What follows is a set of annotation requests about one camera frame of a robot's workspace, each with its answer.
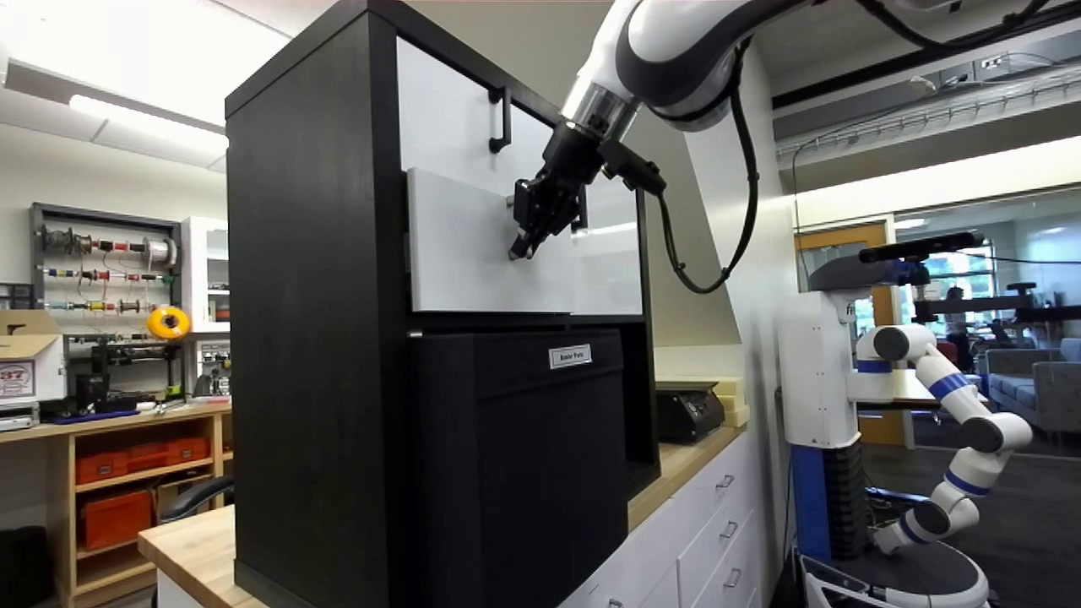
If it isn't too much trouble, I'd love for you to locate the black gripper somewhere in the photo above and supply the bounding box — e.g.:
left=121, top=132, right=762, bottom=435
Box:
left=506, top=117, right=617, bottom=263

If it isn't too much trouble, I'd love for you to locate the white cabinet drawer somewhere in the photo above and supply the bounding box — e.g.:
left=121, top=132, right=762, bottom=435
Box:
left=673, top=439, right=758, bottom=559
left=701, top=543, right=769, bottom=608
left=673, top=495, right=762, bottom=608

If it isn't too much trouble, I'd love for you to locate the white label tag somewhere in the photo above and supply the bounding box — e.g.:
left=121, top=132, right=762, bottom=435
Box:
left=545, top=343, right=597, bottom=376

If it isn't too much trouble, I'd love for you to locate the black box device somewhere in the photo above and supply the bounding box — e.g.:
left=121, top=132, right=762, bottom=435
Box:
left=650, top=380, right=730, bottom=445

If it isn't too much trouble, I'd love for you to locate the black cabinet with white drawers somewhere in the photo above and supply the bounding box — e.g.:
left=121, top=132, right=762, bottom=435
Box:
left=219, top=0, right=667, bottom=608

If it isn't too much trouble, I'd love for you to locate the black fabric storage bin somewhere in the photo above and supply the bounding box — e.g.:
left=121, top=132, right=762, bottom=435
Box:
left=404, top=325, right=632, bottom=608

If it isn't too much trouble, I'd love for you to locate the white base cabinet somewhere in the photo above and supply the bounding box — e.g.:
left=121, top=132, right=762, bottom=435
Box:
left=149, top=428, right=769, bottom=608

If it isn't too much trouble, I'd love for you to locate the yellow filament spool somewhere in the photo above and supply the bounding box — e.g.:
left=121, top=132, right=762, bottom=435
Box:
left=141, top=303, right=195, bottom=344

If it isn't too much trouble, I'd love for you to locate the white ceiling light fixture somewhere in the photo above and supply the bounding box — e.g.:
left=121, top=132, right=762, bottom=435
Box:
left=0, top=58, right=228, bottom=177

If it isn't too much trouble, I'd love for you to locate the grey pegboard tool rack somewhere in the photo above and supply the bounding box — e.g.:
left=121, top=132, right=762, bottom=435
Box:
left=27, top=201, right=189, bottom=314

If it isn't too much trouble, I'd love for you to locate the black 3D printer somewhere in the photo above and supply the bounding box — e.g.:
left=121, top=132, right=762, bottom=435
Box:
left=59, top=330, right=189, bottom=424

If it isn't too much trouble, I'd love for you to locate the long red box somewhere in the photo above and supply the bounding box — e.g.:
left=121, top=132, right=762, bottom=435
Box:
left=74, top=435, right=211, bottom=491

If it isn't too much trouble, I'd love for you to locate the red storage bin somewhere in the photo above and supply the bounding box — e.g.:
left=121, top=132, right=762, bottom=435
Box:
left=74, top=486, right=157, bottom=555

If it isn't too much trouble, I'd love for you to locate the brown cardboard box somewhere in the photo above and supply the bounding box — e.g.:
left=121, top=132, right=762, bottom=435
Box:
left=0, top=308, right=68, bottom=366

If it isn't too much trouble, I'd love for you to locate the white box with label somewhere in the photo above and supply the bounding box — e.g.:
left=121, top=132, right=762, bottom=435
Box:
left=0, top=330, right=69, bottom=434

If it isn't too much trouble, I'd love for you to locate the wooden workbench shelf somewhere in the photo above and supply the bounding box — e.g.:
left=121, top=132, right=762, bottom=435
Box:
left=0, top=400, right=235, bottom=608

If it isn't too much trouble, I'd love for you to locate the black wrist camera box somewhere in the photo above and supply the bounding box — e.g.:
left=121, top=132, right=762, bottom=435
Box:
left=597, top=137, right=667, bottom=202

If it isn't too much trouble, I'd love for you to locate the white drawer with black handle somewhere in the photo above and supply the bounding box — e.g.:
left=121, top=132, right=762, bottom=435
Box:
left=390, top=35, right=641, bottom=238

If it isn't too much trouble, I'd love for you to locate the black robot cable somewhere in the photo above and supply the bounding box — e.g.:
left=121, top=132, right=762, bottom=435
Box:
left=650, top=0, right=1081, bottom=302

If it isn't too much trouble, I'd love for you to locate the white wall cabinet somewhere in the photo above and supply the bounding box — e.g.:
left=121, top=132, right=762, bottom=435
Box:
left=183, top=214, right=231, bottom=339

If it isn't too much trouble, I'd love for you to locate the black hose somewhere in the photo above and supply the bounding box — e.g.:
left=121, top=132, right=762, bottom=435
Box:
left=164, top=475, right=235, bottom=525

